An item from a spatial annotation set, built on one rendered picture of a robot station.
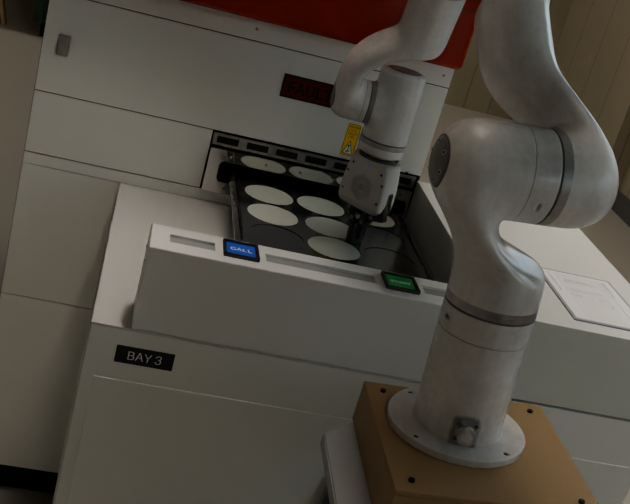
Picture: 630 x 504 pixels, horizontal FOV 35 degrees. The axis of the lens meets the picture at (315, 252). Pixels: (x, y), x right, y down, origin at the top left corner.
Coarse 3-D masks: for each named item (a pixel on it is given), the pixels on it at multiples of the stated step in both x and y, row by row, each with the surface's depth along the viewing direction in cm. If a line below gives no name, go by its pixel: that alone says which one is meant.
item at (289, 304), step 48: (192, 240) 155; (144, 288) 151; (192, 288) 152; (240, 288) 153; (288, 288) 154; (336, 288) 154; (384, 288) 157; (432, 288) 163; (192, 336) 155; (240, 336) 156; (288, 336) 157; (336, 336) 158; (384, 336) 159; (432, 336) 160
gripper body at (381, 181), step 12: (360, 156) 184; (348, 168) 186; (360, 168) 184; (372, 168) 183; (384, 168) 181; (396, 168) 182; (348, 180) 186; (360, 180) 185; (372, 180) 183; (384, 180) 181; (396, 180) 184; (348, 192) 187; (360, 192) 185; (372, 192) 183; (384, 192) 182; (360, 204) 185; (372, 204) 184; (384, 204) 183
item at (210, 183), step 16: (208, 160) 208; (224, 160) 208; (240, 160) 209; (256, 160) 209; (272, 160) 210; (208, 176) 209; (304, 176) 212; (320, 176) 212; (336, 176) 212; (224, 192) 211; (400, 192) 215
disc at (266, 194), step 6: (252, 186) 204; (258, 186) 205; (264, 186) 206; (246, 192) 200; (252, 192) 201; (258, 192) 202; (264, 192) 203; (270, 192) 204; (276, 192) 205; (282, 192) 206; (258, 198) 199; (264, 198) 200; (270, 198) 201; (276, 198) 201; (282, 198) 202; (288, 198) 203; (276, 204) 198; (282, 204) 199; (288, 204) 200
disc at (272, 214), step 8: (248, 208) 192; (256, 208) 193; (264, 208) 194; (272, 208) 195; (280, 208) 197; (256, 216) 189; (264, 216) 190; (272, 216) 191; (280, 216) 193; (288, 216) 194; (280, 224) 189; (288, 224) 190
